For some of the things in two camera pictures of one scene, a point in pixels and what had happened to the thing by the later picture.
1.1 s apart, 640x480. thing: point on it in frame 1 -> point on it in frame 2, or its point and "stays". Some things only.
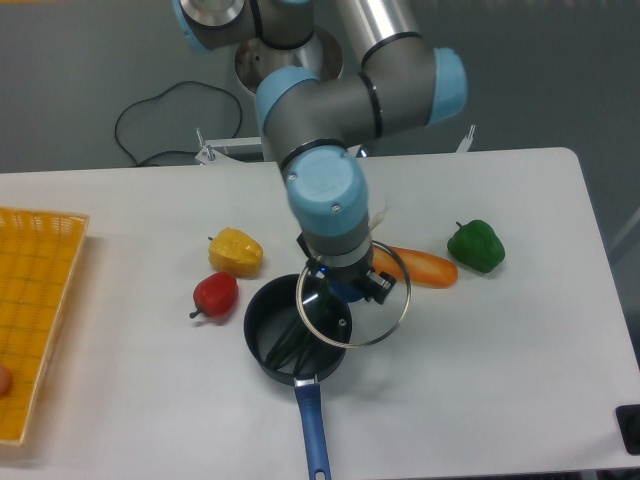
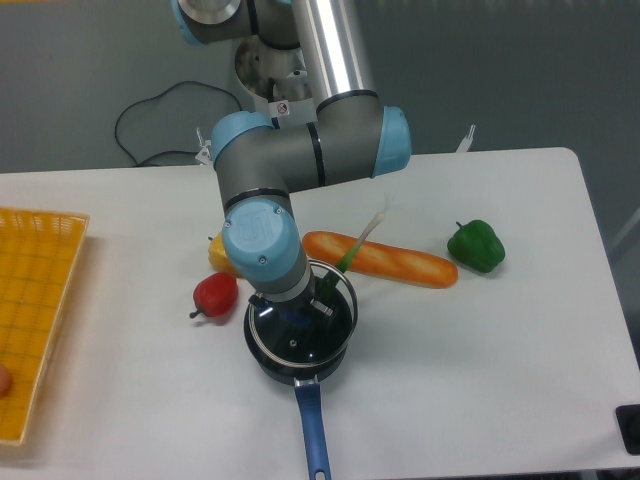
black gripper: x=350 y=283 -> x=297 y=310
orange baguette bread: x=423 y=269 stays
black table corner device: x=628 y=420 stays
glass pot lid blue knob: x=356 y=323 -> x=321 y=337
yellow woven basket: x=39 y=252 stays
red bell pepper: x=215 y=295 stays
